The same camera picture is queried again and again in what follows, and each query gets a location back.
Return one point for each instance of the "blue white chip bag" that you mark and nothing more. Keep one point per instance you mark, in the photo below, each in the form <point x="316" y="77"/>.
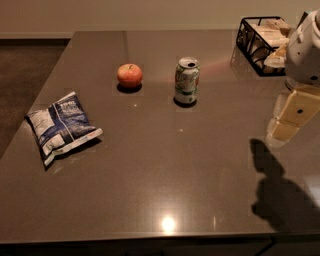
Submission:
<point x="61" y="127"/>

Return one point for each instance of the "napkin stack in basket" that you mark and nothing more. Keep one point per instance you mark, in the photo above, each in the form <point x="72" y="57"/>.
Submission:
<point x="268" y="38"/>

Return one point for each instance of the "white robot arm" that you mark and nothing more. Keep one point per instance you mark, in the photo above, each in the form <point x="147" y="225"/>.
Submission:
<point x="302" y="63"/>

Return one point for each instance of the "black wire basket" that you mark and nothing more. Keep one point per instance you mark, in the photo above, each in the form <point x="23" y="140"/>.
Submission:
<point x="242" y="41"/>

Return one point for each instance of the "green white soda can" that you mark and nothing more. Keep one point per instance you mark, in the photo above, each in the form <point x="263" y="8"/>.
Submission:
<point x="187" y="76"/>

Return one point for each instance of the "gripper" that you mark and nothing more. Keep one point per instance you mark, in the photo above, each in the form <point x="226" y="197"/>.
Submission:
<point x="304" y="56"/>

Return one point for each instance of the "red apple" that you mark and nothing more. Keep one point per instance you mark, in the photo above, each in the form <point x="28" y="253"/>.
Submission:
<point x="129" y="75"/>

